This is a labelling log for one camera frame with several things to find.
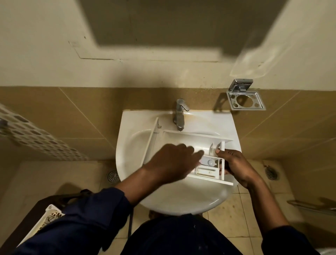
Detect person's right hand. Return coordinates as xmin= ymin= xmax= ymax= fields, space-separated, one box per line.
xmin=215 ymin=148 xmax=261 ymax=188

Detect person's left hand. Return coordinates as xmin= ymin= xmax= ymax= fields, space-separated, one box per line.
xmin=142 ymin=143 xmax=205 ymax=185

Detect person's dark trousers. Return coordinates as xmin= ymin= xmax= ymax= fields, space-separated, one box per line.
xmin=120 ymin=213 xmax=243 ymax=255

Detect white detergent drawer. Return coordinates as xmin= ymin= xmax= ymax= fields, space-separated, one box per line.
xmin=141 ymin=117 xmax=235 ymax=186

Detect white perforated plastic basket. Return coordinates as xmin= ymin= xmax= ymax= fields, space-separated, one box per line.
xmin=17 ymin=204 xmax=65 ymax=247

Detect chrome wall toothbrush holder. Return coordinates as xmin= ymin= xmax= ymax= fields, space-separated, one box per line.
xmin=226 ymin=78 xmax=266 ymax=111

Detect dark floor threshold strip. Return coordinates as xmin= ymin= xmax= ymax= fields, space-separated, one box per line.
xmin=127 ymin=207 xmax=134 ymax=237

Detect person's right forearm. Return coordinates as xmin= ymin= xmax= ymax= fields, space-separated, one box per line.
xmin=246 ymin=176 xmax=321 ymax=255

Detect chrome sink faucet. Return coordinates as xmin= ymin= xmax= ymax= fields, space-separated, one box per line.
xmin=172 ymin=99 xmax=190 ymax=131

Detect chrome toilet sprayer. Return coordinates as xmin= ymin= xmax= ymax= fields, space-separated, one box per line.
xmin=287 ymin=197 xmax=336 ymax=215

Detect white ceramic sink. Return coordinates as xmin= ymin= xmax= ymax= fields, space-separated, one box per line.
xmin=115 ymin=110 xmax=242 ymax=216

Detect dark plastic stool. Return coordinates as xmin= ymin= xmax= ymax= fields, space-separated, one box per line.
xmin=0 ymin=189 xmax=93 ymax=255

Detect person's left forearm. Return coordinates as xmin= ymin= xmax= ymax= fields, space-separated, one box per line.
xmin=10 ymin=168 xmax=158 ymax=255

